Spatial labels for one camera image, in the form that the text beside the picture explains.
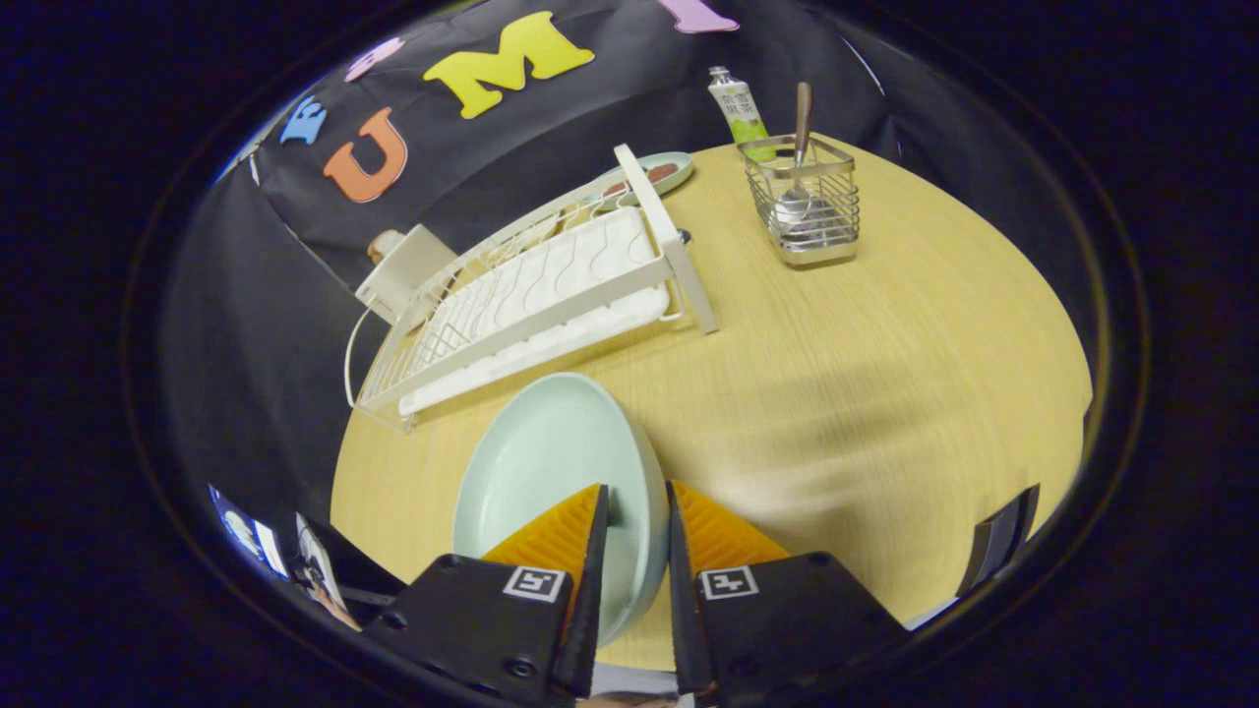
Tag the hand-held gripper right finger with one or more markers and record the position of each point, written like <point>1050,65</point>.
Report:
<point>681,610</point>

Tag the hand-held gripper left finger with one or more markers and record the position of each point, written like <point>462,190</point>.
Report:
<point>588,590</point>

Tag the pale green plate with food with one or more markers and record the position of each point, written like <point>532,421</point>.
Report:
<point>669,172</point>

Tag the black table clamp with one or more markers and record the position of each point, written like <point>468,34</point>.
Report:
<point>998,541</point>

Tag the white toaster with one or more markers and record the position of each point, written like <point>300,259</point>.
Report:
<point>413,270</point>

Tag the brown bread slice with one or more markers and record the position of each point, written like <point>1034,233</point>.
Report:
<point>386,246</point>

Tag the green label bottle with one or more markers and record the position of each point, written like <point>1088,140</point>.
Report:
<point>740,108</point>

